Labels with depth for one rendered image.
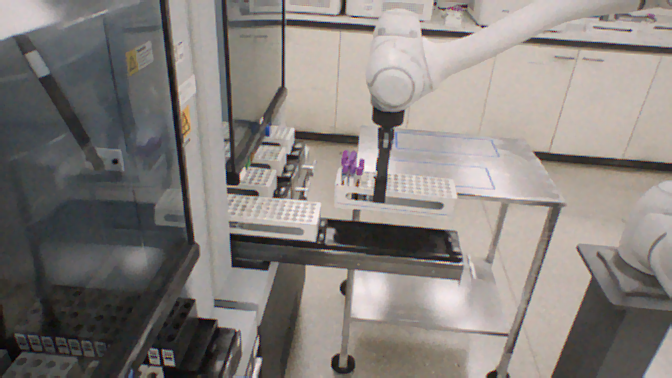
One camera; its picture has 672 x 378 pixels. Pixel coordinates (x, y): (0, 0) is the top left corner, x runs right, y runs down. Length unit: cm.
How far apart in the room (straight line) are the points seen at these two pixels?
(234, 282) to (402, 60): 64
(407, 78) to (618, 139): 314
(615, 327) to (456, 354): 75
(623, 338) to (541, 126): 235
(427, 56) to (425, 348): 141
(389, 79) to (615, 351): 103
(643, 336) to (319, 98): 255
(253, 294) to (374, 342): 100
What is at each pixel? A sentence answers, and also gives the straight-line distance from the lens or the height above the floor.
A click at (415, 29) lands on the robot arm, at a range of 106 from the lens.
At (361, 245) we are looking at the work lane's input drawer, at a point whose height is 80.
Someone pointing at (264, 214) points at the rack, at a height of 86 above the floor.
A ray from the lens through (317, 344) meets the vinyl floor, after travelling 204.
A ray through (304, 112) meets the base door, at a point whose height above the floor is 23.
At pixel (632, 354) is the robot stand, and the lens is 161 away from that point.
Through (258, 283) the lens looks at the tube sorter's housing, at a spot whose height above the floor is 73.
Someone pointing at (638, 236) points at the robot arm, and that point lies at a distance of 141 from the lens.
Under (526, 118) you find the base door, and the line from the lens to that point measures 365.
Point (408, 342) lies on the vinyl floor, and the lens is 209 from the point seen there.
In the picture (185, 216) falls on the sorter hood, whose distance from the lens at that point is 83.
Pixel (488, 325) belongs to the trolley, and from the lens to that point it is 184.
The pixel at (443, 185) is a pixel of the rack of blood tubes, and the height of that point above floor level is 92.
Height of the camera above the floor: 150
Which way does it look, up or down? 30 degrees down
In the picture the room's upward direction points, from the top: 4 degrees clockwise
